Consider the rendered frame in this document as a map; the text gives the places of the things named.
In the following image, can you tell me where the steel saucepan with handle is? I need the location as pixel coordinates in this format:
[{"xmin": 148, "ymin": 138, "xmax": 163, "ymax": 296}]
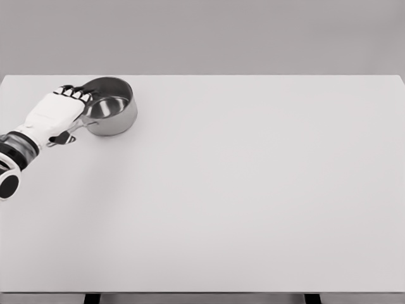
[{"xmin": 46, "ymin": 77, "xmax": 139, "ymax": 148}]

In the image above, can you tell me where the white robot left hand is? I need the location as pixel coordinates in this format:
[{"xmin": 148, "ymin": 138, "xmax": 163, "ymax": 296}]
[{"xmin": 24, "ymin": 84, "xmax": 96, "ymax": 145}]

